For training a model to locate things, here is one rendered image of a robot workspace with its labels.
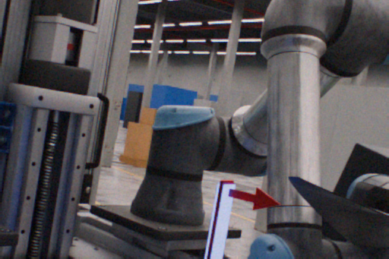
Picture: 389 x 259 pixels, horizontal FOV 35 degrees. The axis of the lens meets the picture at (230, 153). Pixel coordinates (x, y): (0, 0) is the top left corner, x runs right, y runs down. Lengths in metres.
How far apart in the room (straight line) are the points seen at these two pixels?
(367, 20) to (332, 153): 10.31
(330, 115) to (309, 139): 10.57
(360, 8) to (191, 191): 0.50
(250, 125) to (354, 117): 9.81
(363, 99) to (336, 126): 0.75
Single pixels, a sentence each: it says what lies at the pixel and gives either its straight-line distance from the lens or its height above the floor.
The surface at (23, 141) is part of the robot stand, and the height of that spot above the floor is 1.16.
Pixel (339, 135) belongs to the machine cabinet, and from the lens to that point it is 11.16.
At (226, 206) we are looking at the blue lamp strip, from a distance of 0.64.
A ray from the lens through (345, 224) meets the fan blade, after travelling 0.64.
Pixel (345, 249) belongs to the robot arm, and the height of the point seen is 1.11.
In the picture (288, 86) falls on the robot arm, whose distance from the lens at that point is 0.86.
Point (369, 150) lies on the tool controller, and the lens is 1.17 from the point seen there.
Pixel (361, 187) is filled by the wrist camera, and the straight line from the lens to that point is 0.70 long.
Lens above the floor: 1.25
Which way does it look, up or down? 3 degrees down
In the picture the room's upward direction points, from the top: 10 degrees clockwise
